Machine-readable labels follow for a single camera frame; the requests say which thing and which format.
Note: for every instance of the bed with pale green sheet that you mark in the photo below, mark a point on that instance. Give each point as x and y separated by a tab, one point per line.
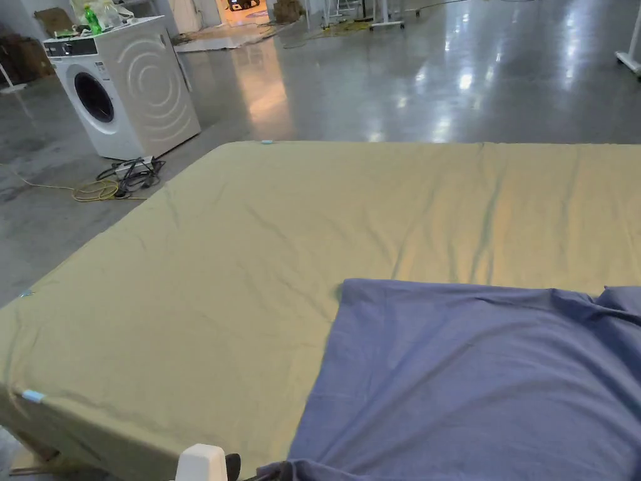
210	280

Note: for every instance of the dark blue shirt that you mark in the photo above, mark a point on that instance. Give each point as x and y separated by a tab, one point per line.
465	381

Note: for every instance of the white washing machine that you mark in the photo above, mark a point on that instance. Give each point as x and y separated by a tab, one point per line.
122	85

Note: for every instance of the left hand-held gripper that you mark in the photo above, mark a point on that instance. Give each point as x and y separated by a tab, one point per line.
203	463

